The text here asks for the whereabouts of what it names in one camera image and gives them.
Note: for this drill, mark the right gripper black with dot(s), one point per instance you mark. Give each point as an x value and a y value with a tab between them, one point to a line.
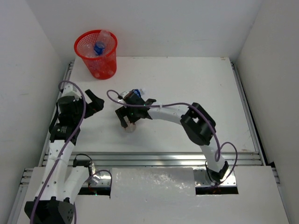
121	112

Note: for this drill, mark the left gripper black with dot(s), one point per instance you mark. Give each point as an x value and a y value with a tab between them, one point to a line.
88	107

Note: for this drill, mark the red cap crushed bottle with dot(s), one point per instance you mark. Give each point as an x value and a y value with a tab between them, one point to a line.
130	126

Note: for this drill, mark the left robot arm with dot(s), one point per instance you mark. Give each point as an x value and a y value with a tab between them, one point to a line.
54	200

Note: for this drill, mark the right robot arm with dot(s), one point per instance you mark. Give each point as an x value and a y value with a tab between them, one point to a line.
196	122

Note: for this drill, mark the red mesh waste bin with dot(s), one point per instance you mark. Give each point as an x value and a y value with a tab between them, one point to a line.
90	37

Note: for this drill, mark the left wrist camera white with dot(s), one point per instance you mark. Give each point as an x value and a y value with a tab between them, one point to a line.
71	90

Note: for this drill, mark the left aluminium side rail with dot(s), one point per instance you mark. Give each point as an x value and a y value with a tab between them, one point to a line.
45	150

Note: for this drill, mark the aluminium side rail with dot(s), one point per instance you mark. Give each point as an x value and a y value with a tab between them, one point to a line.
45	150
248	115

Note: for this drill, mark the aluminium front rail frame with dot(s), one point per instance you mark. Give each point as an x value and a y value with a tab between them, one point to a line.
196	161

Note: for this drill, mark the right aluminium side rail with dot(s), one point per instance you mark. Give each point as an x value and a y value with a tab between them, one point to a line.
248	115

